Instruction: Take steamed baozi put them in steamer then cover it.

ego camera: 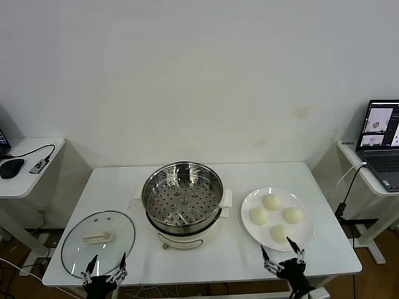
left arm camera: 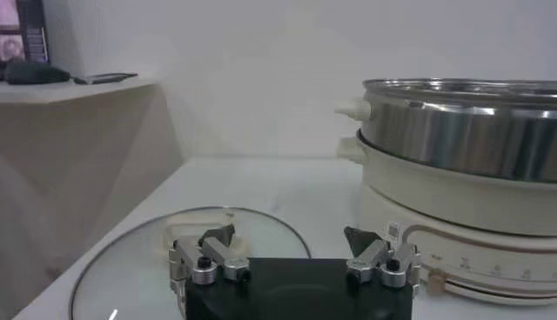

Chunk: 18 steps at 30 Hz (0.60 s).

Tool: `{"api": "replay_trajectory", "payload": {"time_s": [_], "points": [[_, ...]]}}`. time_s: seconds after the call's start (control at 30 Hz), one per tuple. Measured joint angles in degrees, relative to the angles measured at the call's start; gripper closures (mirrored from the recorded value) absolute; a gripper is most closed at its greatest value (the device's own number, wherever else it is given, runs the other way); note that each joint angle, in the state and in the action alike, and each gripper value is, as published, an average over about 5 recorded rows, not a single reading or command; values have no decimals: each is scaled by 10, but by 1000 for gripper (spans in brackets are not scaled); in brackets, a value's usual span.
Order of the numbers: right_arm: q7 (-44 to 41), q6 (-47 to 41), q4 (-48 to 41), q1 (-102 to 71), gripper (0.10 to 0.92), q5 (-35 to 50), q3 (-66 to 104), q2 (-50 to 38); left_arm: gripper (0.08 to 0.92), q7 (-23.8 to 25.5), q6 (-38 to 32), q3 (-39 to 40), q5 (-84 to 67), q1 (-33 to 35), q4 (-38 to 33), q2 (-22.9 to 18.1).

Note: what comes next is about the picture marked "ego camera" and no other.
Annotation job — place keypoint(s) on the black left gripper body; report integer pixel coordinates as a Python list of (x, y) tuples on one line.
[(99, 286)]

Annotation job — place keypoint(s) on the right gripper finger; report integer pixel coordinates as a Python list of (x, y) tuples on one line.
[(270, 266), (300, 255)]

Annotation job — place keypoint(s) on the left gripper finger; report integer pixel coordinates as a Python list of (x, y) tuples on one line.
[(91, 268), (121, 271)]

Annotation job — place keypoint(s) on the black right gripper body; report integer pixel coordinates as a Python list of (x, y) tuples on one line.
[(293, 274)]

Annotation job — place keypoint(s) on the white steamed baozi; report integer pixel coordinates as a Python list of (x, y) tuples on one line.
[(258, 215), (272, 202), (279, 233), (292, 215)]

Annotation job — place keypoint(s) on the stainless steel steamer basket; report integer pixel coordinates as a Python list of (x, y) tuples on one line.
[(184, 202)]

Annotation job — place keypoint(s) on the white round plate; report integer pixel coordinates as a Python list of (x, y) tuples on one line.
[(249, 224)]

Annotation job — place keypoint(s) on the white electric cooker pot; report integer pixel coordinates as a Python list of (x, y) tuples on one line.
[(187, 241)]

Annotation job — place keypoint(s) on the white side table with laptop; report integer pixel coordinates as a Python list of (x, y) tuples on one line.
[(371, 183)]

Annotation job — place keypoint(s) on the white side table with mouse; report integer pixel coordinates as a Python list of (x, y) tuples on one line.
[(28, 187)]

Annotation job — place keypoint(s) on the grey usb hub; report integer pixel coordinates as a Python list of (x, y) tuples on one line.
[(39, 165)]

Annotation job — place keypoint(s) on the grey open laptop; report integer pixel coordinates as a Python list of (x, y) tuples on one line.
[(381, 162)]

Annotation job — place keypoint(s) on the black computer mouse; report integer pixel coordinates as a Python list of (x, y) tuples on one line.
[(12, 168)]

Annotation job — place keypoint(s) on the dark screen device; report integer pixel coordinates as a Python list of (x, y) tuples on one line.
[(3, 140)]

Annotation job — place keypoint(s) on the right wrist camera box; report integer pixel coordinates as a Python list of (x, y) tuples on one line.
[(318, 294)]

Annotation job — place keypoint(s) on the white table frame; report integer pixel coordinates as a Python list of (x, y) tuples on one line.
[(233, 296)]

